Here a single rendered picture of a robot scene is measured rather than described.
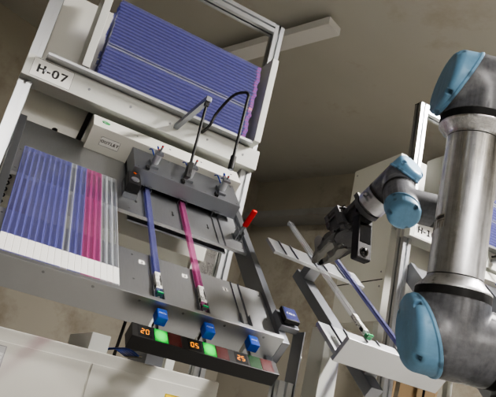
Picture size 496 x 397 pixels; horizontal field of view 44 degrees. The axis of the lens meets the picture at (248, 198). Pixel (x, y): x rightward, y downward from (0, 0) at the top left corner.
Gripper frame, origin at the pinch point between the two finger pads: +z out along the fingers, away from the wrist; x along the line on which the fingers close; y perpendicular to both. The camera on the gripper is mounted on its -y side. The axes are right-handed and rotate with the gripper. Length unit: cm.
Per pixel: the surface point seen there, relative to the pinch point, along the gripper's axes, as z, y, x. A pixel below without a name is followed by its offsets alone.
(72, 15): 14, 93, 68
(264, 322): 10.2, -16.5, 13.7
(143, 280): 13.3, -12.9, 44.1
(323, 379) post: 17.1, -21.9, -9.4
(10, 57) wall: 157, 294, 61
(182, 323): 12.0, -22.6, 35.7
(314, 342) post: 15.4, -12.2, -7.9
